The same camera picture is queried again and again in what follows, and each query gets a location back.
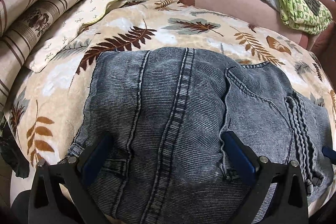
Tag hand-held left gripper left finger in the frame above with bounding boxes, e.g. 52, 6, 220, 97
28, 131, 114, 224

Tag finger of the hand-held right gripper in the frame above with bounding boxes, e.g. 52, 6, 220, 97
322, 146, 336, 163

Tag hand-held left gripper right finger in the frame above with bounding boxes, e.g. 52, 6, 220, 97
222, 131, 309, 224

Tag blue denim pants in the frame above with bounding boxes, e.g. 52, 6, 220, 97
64, 47, 336, 224

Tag dark cloth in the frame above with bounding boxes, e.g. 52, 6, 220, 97
0, 135, 30, 178

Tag cream leaf print blanket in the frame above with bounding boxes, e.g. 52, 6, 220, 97
5, 0, 336, 169

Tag green patterned folded quilt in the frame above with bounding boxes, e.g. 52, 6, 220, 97
261, 0, 334, 35

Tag cream floral pillow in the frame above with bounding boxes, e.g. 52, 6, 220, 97
25, 0, 128, 73

